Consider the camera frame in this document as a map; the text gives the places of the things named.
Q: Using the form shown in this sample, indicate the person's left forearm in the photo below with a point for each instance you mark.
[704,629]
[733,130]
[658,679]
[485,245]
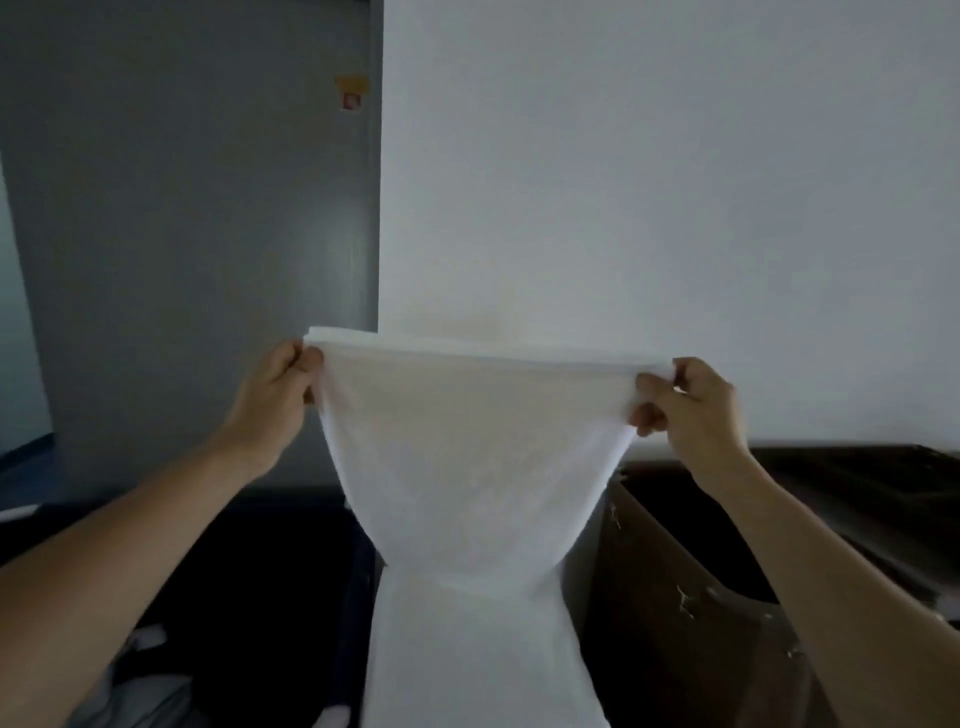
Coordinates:
[97,585]

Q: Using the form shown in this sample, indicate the white pillowcase black piping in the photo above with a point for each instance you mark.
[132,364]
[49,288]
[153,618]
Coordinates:
[150,697]

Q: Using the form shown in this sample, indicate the person's right forearm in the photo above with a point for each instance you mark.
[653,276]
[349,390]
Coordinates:
[847,600]

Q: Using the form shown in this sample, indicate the navy laundry hamper white frame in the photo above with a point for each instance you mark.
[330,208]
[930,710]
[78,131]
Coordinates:
[262,570]

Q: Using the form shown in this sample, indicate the grey door frame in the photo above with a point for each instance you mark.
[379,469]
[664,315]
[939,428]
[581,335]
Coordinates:
[376,150]

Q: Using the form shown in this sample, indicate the person's left hand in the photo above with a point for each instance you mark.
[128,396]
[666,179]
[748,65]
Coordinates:
[270,412]

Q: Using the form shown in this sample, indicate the brown housekeeping cart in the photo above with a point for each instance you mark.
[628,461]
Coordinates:
[660,600]

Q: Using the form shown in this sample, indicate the grey door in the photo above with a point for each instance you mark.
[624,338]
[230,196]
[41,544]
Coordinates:
[187,225]

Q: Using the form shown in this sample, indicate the person's right hand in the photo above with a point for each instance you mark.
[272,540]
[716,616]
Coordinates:
[705,420]

